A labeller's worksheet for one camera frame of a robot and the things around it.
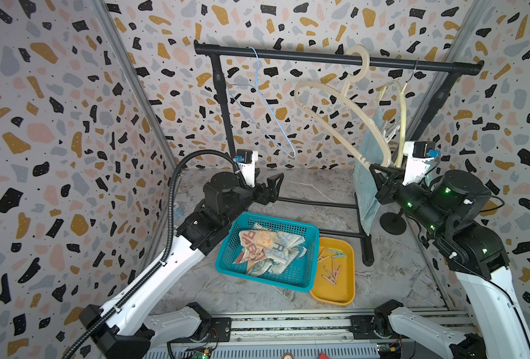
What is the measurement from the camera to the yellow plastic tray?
807mm

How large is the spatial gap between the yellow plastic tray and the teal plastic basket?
0.04 m

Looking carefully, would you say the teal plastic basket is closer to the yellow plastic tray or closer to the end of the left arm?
the yellow plastic tray

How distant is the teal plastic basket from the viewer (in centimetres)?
84
